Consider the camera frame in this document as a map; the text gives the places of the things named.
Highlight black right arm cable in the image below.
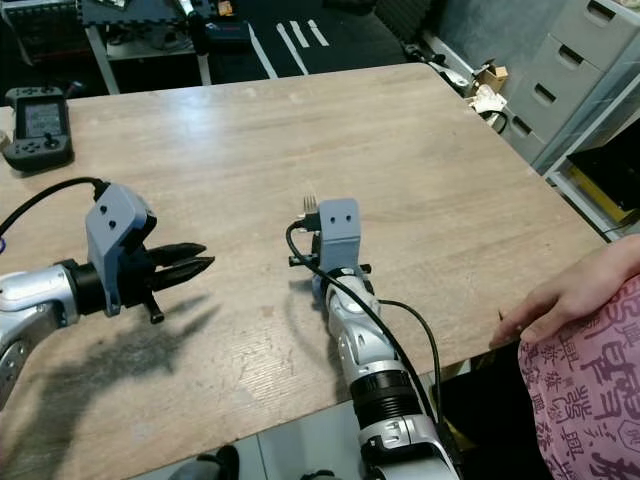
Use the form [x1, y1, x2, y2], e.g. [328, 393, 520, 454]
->
[285, 208, 447, 421]

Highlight yellow and black case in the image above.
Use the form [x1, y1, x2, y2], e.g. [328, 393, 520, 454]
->
[552, 128, 640, 237]

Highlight dark grey remote controller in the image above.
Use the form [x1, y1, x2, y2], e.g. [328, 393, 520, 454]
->
[2, 85, 74, 172]

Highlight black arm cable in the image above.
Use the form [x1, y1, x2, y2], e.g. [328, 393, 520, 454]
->
[285, 208, 447, 421]
[0, 177, 111, 237]

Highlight metal-legged workbench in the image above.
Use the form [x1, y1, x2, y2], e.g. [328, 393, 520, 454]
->
[78, 0, 253, 97]

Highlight wire mesh crate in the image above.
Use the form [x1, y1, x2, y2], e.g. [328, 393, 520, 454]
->
[0, 3, 89, 69]

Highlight black robot foot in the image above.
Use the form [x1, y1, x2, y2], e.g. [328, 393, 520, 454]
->
[194, 445, 242, 480]

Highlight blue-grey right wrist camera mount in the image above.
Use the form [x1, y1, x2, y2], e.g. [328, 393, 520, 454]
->
[317, 196, 365, 278]

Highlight small cardboard box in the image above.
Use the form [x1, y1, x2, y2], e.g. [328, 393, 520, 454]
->
[468, 62, 511, 113]

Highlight grey drawer cabinet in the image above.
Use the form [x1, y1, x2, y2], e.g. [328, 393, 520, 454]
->
[500, 0, 640, 173]

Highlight person's bare hand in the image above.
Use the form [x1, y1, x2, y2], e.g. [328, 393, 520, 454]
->
[494, 234, 640, 347]

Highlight black and blue device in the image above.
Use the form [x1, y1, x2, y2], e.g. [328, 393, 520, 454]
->
[188, 8, 253, 57]

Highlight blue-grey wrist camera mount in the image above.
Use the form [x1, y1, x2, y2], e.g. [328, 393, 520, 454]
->
[317, 196, 365, 278]
[86, 181, 157, 303]

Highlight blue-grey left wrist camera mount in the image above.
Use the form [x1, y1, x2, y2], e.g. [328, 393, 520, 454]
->
[86, 181, 157, 303]

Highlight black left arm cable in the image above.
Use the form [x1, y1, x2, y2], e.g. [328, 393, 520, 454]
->
[0, 177, 111, 237]

